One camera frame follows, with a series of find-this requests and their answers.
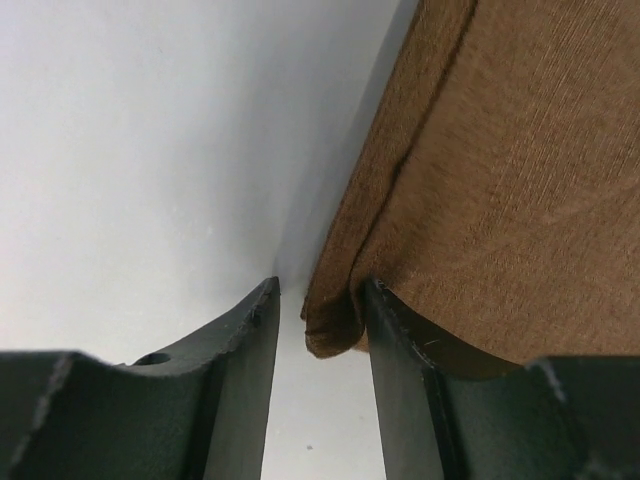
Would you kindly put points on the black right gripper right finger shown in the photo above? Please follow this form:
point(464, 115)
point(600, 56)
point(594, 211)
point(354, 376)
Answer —
point(448, 410)

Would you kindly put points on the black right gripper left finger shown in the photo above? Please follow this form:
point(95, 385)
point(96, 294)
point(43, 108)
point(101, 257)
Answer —
point(195, 409)

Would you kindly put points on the brown cloth napkin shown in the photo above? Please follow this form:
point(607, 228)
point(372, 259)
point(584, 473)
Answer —
point(497, 193)

